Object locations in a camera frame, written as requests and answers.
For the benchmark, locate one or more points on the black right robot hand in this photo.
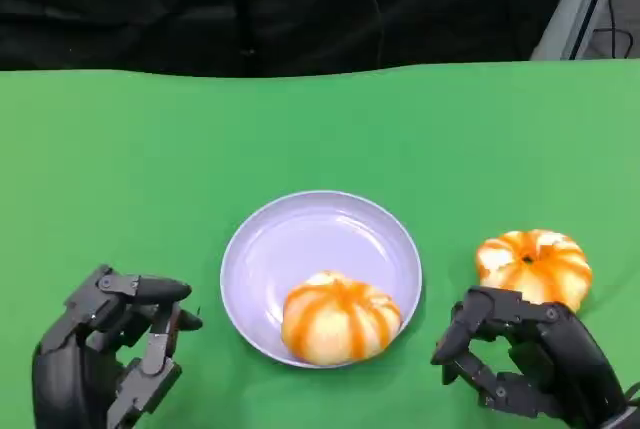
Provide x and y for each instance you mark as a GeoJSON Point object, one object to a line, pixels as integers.
{"type": "Point", "coordinates": [550, 359]}

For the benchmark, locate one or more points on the green table cloth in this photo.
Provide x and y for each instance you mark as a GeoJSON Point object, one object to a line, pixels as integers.
{"type": "Point", "coordinates": [320, 124]}

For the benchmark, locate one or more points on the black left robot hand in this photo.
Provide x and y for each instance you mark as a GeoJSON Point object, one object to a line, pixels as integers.
{"type": "Point", "coordinates": [100, 349]}

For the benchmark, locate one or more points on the orange white toy bread roll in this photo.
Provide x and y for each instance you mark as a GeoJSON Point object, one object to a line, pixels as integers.
{"type": "Point", "coordinates": [537, 269]}
{"type": "Point", "coordinates": [340, 319]}

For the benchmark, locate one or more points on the aluminium frame profile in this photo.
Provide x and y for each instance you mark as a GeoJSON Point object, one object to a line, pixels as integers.
{"type": "Point", "coordinates": [570, 9]}

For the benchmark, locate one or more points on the lilac plate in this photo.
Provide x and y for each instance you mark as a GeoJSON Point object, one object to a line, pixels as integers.
{"type": "Point", "coordinates": [310, 249]}

